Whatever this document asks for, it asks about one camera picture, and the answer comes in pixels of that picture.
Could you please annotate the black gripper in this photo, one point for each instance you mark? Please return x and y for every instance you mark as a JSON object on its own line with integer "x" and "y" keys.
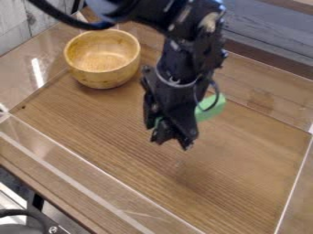
{"x": 175, "y": 85}

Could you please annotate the green rectangular block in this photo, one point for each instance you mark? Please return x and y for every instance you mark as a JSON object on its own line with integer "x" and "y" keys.
{"x": 209, "y": 107}

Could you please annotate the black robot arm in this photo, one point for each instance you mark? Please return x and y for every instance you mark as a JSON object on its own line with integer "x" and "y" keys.
{"x": 187, "y": 21}

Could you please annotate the brown wooden bowl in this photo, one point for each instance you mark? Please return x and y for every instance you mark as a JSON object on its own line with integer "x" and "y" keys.
{"x": 103, "y": 58}

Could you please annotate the black metal table bracket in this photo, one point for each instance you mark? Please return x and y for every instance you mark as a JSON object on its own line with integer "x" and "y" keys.
{"x": 49, "y": 227}

